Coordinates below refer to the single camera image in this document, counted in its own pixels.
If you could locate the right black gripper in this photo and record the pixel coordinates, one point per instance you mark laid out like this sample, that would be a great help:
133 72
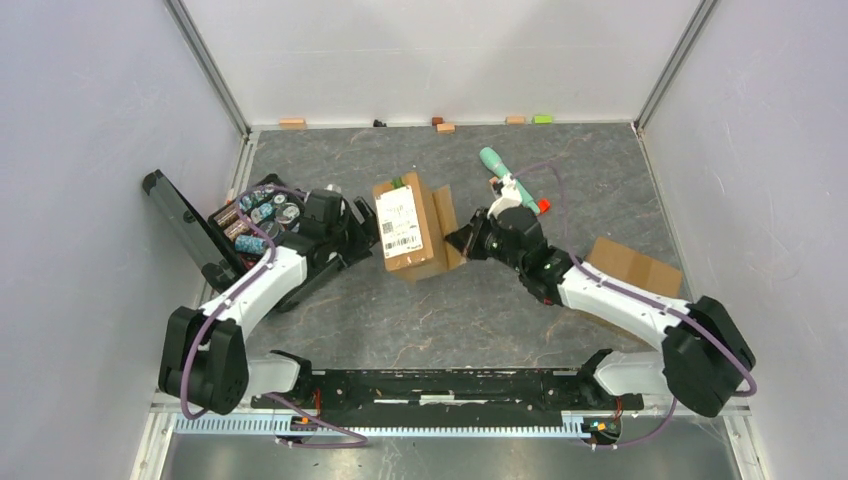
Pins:
466 238

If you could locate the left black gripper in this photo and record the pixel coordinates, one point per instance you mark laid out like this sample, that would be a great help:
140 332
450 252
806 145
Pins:
368 233

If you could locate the brown cardboard express box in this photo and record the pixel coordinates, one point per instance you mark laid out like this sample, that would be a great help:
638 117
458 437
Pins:
413 221

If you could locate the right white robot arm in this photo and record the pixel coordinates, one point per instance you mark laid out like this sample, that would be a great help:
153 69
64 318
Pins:
698 357

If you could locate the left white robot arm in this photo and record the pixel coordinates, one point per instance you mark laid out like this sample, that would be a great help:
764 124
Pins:
204 362

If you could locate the tan block far left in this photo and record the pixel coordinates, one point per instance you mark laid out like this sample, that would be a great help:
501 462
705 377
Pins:
292 124

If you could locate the black case with poker chips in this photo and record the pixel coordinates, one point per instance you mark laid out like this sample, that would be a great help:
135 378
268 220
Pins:
228 244

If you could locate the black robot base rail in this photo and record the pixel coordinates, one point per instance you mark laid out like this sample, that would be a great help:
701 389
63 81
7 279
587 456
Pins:
523 397

